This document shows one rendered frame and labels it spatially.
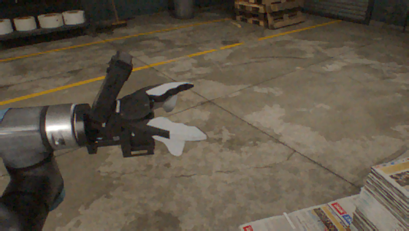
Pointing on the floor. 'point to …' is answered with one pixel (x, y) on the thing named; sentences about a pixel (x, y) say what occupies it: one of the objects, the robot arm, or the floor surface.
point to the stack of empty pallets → (252, 11)
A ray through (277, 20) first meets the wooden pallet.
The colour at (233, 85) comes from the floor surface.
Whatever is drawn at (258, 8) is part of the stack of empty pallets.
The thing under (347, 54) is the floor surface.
